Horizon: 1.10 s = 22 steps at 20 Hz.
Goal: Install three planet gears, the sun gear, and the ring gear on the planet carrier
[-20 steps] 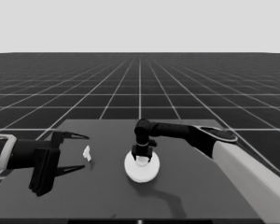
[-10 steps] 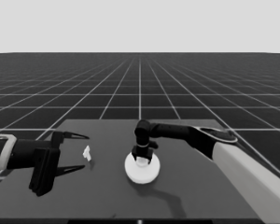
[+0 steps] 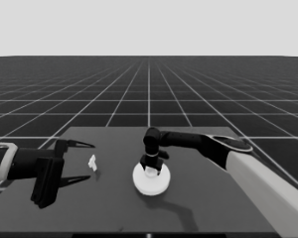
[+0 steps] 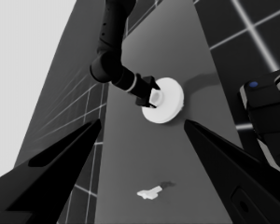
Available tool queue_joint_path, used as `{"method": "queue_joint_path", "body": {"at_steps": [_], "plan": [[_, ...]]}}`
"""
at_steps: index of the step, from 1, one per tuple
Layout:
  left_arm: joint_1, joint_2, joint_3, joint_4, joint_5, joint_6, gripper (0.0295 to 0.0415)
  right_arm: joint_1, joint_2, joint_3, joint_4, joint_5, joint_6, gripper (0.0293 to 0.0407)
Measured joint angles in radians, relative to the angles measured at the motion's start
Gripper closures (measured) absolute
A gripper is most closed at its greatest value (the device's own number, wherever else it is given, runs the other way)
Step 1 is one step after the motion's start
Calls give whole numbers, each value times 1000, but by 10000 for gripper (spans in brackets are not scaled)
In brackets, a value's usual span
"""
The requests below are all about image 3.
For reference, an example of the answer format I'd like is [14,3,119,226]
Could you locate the large thick white disc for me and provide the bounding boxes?
[132,162,172,196]

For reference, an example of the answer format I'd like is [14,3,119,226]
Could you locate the small white T-shaped piece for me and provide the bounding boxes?
[86,154,98,173]

